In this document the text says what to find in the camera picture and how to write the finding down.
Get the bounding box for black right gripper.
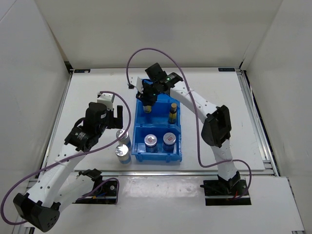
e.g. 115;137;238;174
136;81;160;107

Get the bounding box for silver lid jar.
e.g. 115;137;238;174
116;129;132;150
115;144;131;165

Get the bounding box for yellow label sauce bottle front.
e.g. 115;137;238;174
143;105;152;114

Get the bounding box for yellow label sauce bottle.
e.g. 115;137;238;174
168;103;177;124
143;105;152;114

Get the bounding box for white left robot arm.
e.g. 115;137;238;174
13;102;123;233

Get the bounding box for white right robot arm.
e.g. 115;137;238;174
130;63;240;195

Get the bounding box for silver lid jar front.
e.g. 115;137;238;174
115;144;131;165

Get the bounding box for blue plastic divided bin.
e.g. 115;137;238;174
132;94;182;163

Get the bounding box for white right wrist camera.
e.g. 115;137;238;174
135;77;144;94

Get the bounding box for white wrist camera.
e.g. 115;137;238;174
135;77;144;94
97;92;115;111

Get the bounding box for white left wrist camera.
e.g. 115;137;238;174
97;92;115;111

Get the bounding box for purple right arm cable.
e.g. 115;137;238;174
125;47;252;200

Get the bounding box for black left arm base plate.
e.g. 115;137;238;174
74;178;119;205

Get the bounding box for aluminium table edge rail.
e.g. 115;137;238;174
39;169;276;176

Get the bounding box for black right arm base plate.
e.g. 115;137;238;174
200;179;252;206

